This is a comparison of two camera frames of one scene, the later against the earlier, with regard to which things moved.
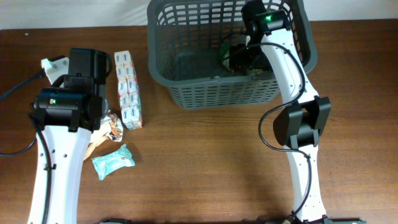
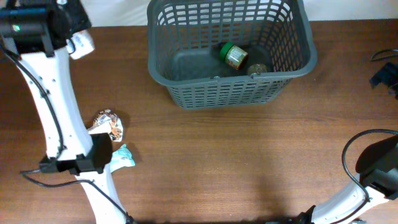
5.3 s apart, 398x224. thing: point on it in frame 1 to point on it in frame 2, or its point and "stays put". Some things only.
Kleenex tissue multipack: (129, 94) to (80, 43)
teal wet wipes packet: (121, 158) stays put
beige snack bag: (111, 128) stays put
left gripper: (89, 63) to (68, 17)
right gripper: (241, 58) to (387, 76)
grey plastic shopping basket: (188, 40) stays put
